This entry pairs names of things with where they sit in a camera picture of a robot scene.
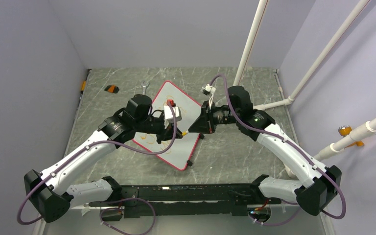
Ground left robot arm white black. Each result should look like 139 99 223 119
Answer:
24 94 183 222

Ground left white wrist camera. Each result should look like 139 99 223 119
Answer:
164 99 182 127

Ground orange black screwdriver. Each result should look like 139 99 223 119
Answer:
79 69 92 100

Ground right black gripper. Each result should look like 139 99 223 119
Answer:
188 100 240 134

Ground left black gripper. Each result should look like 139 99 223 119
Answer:
135 117 183 144

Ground whiteboard with red frame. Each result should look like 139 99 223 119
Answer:
133 81 201 170

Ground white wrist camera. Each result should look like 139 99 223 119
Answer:
201 84 216 109
164 99 182 127

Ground white PVC pipe frame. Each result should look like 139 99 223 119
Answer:
233 0 370 178

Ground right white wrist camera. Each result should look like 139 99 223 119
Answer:
201 84 216 109

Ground white PVC pipe right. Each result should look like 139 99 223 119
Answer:
314 118 376 161

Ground black orange brush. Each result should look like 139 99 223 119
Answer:
104 85 119 94

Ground silver wrench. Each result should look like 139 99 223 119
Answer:
141 81 149 95

